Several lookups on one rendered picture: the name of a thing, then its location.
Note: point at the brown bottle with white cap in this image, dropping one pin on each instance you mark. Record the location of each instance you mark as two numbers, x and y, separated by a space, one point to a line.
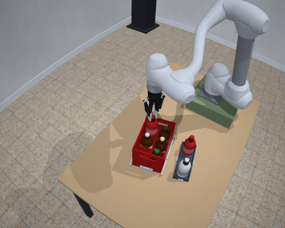
147 140

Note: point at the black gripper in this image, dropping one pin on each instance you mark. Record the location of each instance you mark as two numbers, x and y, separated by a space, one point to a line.
156 100

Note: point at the brown glass bottle with cream cap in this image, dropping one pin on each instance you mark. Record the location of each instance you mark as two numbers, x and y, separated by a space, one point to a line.
161 144

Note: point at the white bottle with brown band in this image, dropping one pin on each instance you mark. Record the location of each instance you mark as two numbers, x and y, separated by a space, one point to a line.
184 167

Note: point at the red bottle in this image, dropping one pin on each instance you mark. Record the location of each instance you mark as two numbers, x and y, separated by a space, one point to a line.
189 145
152 126

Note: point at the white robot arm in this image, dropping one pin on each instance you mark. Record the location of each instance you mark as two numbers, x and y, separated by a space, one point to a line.
250 21

